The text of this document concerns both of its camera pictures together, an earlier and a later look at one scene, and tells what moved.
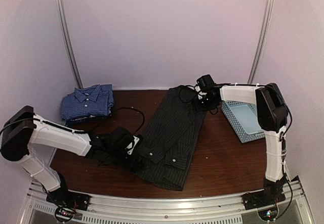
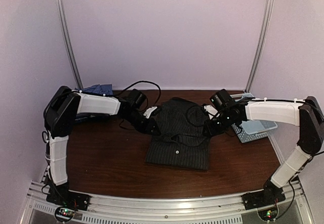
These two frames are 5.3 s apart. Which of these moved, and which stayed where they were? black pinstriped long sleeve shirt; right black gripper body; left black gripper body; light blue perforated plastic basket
Moved: left black gripper body; right black gripper body; black pinstriped long sleeve shirt
Stayed: light blue perforated plastic basket
